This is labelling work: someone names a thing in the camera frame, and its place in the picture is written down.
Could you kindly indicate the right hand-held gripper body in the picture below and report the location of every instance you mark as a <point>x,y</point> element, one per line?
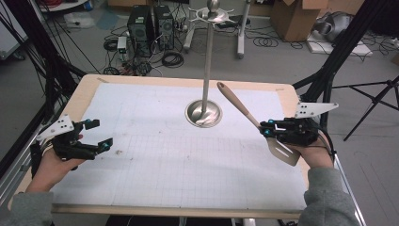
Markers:
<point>301,130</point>

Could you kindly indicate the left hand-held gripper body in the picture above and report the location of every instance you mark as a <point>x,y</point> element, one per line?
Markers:
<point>70,147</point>

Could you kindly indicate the metal utensil stand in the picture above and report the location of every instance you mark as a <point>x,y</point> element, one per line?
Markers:
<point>207,62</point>

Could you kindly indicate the person's right hand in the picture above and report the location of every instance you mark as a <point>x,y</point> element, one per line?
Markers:
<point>316,157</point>

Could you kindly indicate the person's left hand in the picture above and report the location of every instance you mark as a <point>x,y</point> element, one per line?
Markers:
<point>50,171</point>

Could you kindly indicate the white grid mat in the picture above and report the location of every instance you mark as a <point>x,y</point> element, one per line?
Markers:
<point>156,163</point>

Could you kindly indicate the black tripod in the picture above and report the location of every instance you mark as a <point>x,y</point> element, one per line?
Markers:
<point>373,100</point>

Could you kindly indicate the small silver box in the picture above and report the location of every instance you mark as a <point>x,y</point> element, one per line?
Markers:
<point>122,47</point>

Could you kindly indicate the white rolling stand base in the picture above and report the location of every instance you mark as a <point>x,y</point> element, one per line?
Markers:
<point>241,34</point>

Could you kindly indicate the black computer tower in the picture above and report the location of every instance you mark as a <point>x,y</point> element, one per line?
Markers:
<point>140,31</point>
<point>163,26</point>

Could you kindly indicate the large cardboard box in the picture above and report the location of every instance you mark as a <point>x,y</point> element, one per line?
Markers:
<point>295,19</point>

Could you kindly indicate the white round table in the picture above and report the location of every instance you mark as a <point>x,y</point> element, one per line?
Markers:
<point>62,3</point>

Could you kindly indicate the open cardboard box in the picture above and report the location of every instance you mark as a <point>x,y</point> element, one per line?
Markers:
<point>120,2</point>

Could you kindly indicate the black metal frame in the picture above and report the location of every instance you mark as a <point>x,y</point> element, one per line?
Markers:
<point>338,50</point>
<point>50,62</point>

